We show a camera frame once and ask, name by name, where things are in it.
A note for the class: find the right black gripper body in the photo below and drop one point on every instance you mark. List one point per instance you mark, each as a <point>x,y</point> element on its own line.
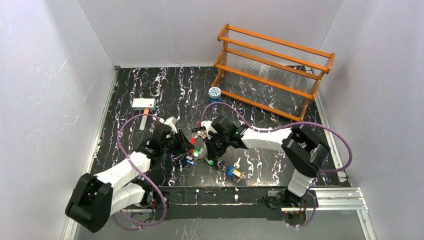
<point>209,141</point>

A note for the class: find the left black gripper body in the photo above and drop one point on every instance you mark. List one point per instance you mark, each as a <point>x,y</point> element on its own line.
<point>185,146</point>

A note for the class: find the green key tag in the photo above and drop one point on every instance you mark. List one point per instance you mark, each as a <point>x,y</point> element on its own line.
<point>210,162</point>

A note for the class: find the metal key organizer red handle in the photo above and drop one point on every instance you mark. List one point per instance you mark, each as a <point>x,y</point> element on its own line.
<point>199,154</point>

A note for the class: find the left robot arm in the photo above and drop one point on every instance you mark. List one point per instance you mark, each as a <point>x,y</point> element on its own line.
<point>97,197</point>

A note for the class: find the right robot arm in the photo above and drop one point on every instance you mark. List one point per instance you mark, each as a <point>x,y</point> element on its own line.
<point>305,150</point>

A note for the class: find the silver loose key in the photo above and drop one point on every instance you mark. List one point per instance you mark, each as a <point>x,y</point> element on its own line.
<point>236,165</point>

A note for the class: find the white orange marker pen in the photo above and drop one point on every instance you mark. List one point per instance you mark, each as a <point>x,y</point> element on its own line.
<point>144,119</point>

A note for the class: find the blue jar with patterned lid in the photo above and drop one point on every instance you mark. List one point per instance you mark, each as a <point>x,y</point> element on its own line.
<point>214,94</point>

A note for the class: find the white box with red logo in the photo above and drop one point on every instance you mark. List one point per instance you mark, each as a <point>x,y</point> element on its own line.
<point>140,104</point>

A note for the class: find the orange wooden shelf rack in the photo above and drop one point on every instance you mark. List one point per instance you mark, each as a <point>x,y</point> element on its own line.
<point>276,75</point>

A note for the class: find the blue key tag on ring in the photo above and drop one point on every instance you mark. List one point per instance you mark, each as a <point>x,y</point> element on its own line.
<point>190,162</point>

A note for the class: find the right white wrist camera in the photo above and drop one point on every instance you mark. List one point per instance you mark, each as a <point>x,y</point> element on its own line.
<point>206,128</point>

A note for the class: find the aluminium rail frame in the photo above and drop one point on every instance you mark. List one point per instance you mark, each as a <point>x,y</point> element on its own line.
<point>237,213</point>

